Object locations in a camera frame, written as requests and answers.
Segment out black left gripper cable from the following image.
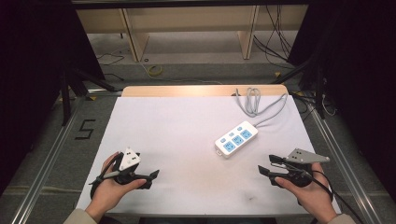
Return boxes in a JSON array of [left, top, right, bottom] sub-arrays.
[[88, 152, 123, 201]]

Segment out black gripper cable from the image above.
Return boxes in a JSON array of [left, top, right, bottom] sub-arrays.
[[306, 169, 366, 224], [88, 152, 123, 201]]

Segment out thin black floor cable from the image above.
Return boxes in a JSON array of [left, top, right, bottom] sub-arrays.
[[95, 50, 126, 82]]

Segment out black curtain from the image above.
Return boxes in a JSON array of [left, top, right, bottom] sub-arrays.
[[287, 0, 396, 202], [0, 0, 106, 197]]

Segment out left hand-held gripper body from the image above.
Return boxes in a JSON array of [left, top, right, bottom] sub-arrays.
[[112, 147, 148, 187]]

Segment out white table cover sheet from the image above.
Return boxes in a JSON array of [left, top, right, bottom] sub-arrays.
[[75, 94, 342, 217]]

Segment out bundle of black floor cables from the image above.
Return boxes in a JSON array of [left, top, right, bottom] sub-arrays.
[[252, 4, 295, 64]]

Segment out aluminium floor rail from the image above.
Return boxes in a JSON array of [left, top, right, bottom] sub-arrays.
[[306, 94, 385, 224], [9, 95, 87, 224]]

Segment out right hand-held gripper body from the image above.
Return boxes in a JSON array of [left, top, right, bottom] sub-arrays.
[[273, 147, 332, 189]]

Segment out black tripod stand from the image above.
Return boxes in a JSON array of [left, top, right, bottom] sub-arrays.
[[59, 66, 123, 127], [271, 55, 328, 120]]

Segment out grey power strip cord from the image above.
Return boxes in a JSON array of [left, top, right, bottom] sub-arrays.
[[234, 87, 289, 128]]

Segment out white power strip blue sockets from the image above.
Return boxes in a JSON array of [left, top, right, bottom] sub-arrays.
[[213, 119, 260, 160]]

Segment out wooden shelf frame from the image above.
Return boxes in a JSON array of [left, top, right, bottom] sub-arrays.
[[75, 4, 310, 63]]

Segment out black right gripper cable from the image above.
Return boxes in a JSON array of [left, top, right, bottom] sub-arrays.
[[306, 169, 366, 224]]

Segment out person's right hand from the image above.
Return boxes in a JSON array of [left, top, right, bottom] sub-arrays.
[[274, 161, 339, 217]]

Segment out person's left hand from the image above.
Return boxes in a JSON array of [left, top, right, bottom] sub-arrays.
[[85, 151, 148, 218]]

